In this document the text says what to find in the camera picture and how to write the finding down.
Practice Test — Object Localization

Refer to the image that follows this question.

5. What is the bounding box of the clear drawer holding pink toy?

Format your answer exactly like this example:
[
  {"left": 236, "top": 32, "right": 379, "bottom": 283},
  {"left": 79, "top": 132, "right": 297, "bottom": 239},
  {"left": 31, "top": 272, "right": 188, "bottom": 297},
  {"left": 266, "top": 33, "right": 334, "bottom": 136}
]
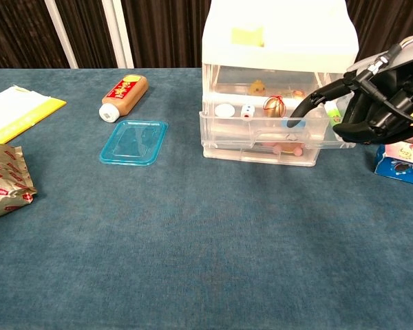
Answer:
[{"left": 203, "top": 146, "right": 323, "bottom": 166}]

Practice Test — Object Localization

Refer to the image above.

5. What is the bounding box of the blue clear container lid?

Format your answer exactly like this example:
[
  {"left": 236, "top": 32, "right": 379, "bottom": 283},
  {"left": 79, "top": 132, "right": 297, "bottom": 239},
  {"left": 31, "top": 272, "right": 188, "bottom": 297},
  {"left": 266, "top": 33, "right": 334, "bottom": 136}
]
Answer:
[{"left": 99, "top": 119, "right": 169, "bottom": 167}]

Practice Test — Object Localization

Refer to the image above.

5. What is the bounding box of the yellow sticky note pad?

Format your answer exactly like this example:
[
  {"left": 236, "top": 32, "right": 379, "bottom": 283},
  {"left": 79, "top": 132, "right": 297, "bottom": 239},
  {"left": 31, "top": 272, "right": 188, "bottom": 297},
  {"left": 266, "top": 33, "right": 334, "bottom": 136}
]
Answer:
[{"left": 231, "top": 25, "right": 265, "bottom": 46}]

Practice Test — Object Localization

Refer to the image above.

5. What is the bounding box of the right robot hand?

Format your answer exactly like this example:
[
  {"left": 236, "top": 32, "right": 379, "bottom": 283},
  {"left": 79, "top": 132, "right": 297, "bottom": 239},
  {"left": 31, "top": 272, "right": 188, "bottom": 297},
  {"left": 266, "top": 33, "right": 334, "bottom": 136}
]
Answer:
[{"left": 287, "top": 34, "right": 413, "bottom": 145}]

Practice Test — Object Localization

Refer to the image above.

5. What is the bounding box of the gold foil snack bag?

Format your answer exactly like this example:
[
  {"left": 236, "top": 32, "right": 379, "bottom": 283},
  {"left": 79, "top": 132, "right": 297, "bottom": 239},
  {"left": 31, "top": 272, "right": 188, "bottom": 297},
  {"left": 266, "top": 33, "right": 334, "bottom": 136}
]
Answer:
[{"left": 0, "top": 143, "right": 38, "bottom": 221}]

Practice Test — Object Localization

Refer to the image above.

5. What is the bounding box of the blue velvet tablecloth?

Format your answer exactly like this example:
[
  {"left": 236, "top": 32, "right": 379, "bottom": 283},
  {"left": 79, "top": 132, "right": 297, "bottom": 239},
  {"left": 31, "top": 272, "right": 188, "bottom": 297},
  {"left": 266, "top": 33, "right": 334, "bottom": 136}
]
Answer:
[{"left": 0, "top": 67, "right": 413, "bottom": 330}]

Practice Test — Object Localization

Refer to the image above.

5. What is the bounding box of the brown sauce bottle red label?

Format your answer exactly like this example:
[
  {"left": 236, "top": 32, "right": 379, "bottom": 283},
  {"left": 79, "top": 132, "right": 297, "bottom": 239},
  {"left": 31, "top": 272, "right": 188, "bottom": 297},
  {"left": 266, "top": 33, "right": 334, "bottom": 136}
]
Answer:
[{"left": 98, "top": 74, "right": 149, "bottom": 123}]

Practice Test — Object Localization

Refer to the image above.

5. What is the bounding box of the white plastic drawer unit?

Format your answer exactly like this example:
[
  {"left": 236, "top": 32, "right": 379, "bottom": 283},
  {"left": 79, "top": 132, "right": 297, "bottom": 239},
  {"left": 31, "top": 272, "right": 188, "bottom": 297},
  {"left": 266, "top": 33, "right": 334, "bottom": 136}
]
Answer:
[{"left": 201, "top": 0, "right": 359, "bottom": 168}]

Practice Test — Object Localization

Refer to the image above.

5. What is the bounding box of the small yellow duck toy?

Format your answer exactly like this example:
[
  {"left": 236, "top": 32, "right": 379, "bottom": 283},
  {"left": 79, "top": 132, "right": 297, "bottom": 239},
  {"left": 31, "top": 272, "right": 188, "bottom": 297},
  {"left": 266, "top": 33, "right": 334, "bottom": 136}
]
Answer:
[{"left": 249, "top": 79, "right": 267, "bottom": 96}]

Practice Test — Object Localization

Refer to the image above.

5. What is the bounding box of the pink orange small toy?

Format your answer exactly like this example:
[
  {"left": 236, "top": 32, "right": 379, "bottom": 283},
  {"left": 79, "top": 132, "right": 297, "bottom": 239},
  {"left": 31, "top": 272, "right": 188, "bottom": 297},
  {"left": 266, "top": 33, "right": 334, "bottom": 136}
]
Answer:
[{"left": 273, "top": 143, "right": 304, "bottom": 156}]

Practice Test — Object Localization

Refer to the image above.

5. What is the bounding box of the clear drawer holding trinkets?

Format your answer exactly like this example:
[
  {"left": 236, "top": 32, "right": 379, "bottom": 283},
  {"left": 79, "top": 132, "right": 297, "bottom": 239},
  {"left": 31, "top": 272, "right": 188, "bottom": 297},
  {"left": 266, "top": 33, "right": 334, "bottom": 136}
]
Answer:
[{"left": 198, "top": 67, "right": 358, "bottom": 154}]

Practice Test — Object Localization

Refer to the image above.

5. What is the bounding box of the gold egg ornament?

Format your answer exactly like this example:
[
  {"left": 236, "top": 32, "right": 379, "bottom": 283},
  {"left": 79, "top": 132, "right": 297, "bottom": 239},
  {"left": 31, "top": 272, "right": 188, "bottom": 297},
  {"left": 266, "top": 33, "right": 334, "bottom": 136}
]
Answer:
[{"left": 263, "top": 96, "right": 286, "bottom": 121}]

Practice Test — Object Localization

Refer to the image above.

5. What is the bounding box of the blue pink cookie box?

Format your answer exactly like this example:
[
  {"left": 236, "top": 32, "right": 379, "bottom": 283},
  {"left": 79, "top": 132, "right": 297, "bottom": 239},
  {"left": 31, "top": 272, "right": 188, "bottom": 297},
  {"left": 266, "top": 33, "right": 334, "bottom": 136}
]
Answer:
[{"left": 374, "top": 139, "right": 413, "bottom": 188}]

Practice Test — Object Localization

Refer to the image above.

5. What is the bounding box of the white frame post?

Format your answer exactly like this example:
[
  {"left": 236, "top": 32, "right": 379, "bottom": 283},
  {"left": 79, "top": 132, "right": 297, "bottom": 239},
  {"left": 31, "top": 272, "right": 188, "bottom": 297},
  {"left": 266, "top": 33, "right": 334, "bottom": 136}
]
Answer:
[
  {"left": 101, "top": 0, "right": 135, "bottom": 69},
  {"left": 43, "top": 0, "right": 79, "bottom": 69}
]

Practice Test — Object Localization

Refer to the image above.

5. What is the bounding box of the dark pleated curtain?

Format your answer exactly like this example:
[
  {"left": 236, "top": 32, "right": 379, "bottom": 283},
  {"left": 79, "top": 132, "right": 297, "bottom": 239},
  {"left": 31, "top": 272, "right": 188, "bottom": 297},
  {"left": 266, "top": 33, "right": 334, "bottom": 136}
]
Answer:
[{"left": 0, "top": 0, "right": 413, "bottom": 72}]

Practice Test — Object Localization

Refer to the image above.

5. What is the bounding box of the white round disc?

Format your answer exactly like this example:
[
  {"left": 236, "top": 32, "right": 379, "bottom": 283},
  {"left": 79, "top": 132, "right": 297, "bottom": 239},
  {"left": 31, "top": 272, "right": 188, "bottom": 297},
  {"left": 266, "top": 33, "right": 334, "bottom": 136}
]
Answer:
[{"left": 215, "top": 104, "right": 236, "bottom": 119}]

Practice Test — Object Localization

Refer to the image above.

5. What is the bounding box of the white yellow paper packet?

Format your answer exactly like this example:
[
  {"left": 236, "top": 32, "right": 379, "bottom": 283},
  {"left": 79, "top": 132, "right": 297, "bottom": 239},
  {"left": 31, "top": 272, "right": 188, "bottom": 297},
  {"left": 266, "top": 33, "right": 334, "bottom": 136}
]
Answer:
[{"left": 0, "top": 85, "right": 67, "bottom": 149}]

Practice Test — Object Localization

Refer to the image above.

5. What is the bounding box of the green lip balm tube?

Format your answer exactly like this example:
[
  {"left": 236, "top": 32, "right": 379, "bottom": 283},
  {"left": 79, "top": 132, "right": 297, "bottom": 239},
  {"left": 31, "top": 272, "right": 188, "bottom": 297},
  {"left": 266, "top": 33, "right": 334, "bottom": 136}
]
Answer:
[{"left": 325, "top": 102, "right": 342, "bottom": 127}]

